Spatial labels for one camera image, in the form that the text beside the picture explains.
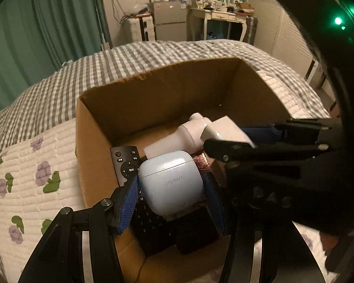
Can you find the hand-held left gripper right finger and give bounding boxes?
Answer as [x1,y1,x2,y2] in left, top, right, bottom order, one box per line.
[203,171,326,283]

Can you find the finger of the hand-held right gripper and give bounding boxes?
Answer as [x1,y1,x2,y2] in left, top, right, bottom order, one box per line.
[242,118,343,146]
[203,138,337,167]

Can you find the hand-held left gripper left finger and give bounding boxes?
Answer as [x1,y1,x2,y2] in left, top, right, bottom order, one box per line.
[18,172,142,283]

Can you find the white charger cube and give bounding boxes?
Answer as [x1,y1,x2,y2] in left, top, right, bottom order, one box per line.
[201,116,256,149]

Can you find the black remote control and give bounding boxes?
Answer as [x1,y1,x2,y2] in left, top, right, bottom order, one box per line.
[110,145,177,257]

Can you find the light blue earbuds case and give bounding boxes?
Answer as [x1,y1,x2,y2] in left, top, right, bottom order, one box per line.
[138,150,205,216]

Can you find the white humidifier bottle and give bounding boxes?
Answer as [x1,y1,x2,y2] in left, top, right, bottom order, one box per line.
[144,112,216,161]

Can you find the brown cardboard box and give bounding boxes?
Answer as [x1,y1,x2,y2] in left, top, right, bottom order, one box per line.
[75,57,292,283]

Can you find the white floral quilted mat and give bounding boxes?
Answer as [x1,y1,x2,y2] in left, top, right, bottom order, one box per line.
[0,115,328,283]

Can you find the dark suitcase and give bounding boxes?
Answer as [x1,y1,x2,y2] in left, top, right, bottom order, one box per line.
[243,16,258,45]

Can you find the white louvred wardrobe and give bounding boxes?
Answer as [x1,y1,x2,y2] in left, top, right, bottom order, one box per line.
[249,0,323,75]

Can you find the white dressing table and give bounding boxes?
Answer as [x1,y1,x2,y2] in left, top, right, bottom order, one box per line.
[189,4,248,42]

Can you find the grey checked bed cover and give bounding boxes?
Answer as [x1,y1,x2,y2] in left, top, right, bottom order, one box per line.
[0,40,332,280]

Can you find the grey two-door fridge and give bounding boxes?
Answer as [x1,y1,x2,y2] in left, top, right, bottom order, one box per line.
[149,0,188,42]

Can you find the white ribbed suitcase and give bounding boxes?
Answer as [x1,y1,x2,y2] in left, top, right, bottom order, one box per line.
[126,16,157,45]

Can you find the white mop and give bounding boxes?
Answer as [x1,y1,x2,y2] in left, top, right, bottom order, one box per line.
[93,0,111,50]

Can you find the wide teal curtain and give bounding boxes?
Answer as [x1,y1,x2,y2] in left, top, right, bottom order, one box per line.
[0,3,48,123]
[29,0,107,68]

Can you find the black hanging cables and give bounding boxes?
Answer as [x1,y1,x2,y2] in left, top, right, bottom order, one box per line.
[110,0,132,24]

